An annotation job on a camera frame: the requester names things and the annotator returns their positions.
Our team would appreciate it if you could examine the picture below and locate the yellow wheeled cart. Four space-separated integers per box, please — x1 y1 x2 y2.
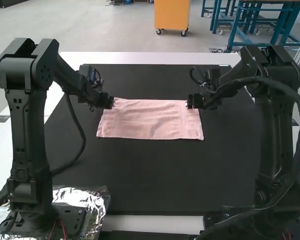
153 0 191 37

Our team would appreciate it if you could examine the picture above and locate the black mat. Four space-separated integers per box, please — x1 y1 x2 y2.
43 63 300 216

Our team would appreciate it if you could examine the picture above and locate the pale towel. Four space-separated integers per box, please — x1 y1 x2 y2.
96 96 205 141

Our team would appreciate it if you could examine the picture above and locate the dark base panel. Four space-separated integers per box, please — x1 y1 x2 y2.
99 229 203 240
201 212 300 240

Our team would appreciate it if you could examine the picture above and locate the silver foil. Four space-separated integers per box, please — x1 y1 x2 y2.
0 184 111 237

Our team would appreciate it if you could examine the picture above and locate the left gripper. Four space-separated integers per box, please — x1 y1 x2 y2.
97 92 115 110

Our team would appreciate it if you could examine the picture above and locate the blue-legged workbench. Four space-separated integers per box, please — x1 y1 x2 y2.
226 0 300 53
201 0 241 35

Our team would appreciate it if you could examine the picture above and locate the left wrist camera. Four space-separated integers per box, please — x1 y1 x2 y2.
83 65 106 87

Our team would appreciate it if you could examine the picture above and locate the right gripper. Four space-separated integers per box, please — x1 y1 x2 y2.
187 92 209 110

